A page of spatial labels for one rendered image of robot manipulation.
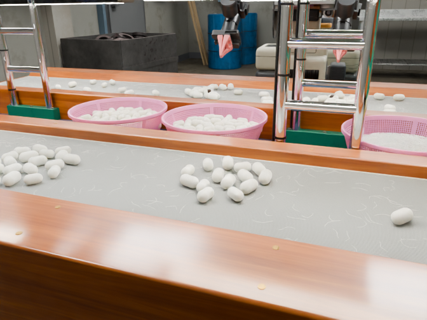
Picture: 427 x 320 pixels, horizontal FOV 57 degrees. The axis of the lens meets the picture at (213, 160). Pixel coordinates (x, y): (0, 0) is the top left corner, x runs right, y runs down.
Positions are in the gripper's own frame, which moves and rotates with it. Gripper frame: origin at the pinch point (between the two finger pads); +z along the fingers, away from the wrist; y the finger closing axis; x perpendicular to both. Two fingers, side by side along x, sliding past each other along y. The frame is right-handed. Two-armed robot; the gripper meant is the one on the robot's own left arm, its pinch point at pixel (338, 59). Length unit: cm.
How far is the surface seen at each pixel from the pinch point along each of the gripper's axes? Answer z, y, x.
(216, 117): 38, -29, -18
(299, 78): 29.3, -7.3, -25.6
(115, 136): 58, -43, -38
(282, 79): 45, -8, -44
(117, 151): 62, -41, -39
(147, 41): -163, -197, 162
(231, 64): -330, -192, 387
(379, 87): 4.5, 13.8, 8.1
